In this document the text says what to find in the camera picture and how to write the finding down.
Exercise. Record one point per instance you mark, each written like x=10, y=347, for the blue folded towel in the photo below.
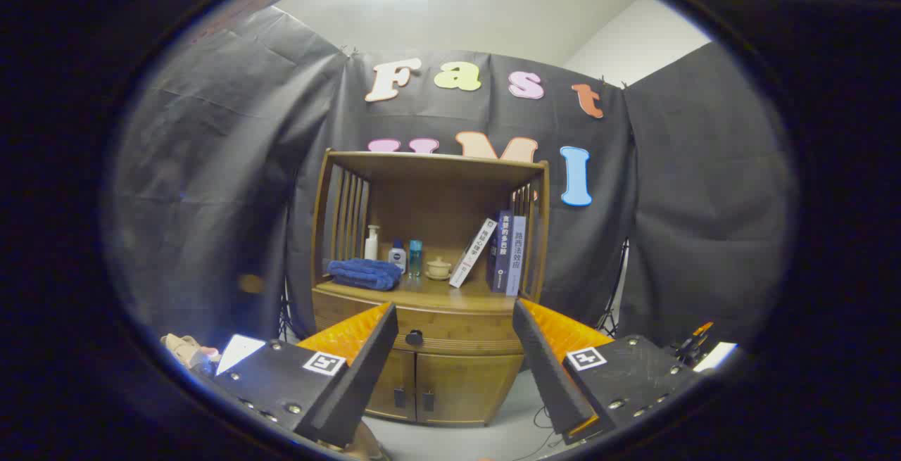
x=362, y=274

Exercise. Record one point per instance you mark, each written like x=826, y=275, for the white bottle with blue cap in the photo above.
x=397, y=258

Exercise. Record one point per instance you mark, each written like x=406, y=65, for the clear blue bottle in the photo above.
x=416, y=260

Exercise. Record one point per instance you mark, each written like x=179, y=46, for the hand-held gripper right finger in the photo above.
x=549, y=376

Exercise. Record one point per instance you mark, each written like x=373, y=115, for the white pump bottle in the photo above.
x=372, y=246

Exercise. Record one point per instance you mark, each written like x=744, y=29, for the white card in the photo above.
x=238, y=352

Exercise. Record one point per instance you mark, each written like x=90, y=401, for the black backdrop stand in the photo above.
x=614, y=299

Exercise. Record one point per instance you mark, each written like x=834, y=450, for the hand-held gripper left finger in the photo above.
x=359, y=383

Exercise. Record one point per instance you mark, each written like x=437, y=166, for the wooden cabinet door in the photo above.
x=464, y=387
x=394, y=387

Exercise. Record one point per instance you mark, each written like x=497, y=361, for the beige lidded teacup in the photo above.
x=438, y=269

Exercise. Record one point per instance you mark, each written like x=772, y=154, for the orange and black clamp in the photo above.
x=693, y=341

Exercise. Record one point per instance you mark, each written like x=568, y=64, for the light blue book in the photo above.
x=518, y=257

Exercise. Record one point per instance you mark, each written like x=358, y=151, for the wooden countertop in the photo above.
x=436, y=297

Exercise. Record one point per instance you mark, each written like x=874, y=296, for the dark blue book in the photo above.
x=501, y=253

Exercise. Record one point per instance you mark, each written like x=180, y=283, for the wooden cabinet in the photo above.
x=436, y=200

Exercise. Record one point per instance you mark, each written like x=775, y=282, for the wooden drawer with black knob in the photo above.
x=450, y=324

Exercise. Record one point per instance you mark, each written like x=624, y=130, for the white book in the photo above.
x=473, y=253

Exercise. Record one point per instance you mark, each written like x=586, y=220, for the beige cloth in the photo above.
x=366, y=445

